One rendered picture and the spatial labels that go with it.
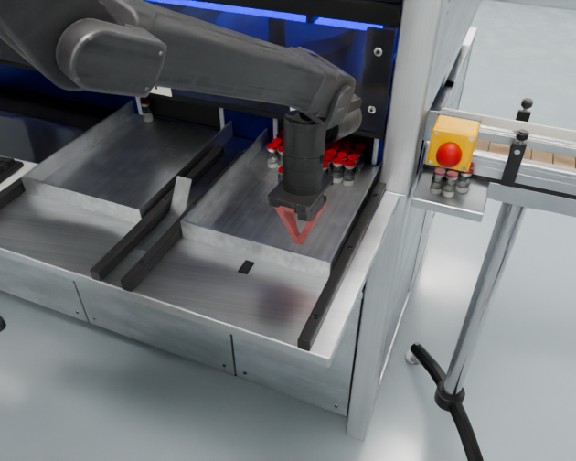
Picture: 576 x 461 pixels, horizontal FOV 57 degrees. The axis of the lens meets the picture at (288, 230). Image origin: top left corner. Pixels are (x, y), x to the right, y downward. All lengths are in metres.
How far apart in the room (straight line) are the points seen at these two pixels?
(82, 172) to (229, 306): 0.47
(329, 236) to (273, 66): 0.42
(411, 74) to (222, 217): 0.39
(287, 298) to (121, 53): 0.51
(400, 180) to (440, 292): 1.15
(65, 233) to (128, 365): 0.97
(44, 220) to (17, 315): 1.18
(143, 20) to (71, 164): 0.78
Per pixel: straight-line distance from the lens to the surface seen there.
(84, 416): 1.80
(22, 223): 1.02
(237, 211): 0.94
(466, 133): 0.92
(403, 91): 0.91
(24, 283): 1.99
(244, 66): 0.50
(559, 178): 1.08
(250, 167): 1.06
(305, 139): 0.70
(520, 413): 1.84
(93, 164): 1.13
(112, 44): 0.35
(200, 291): 0.81
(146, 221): 0.92
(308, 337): 0.71
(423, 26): 0.87
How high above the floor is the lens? 1.45
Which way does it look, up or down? 40 degrees down
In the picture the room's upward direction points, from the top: straight up
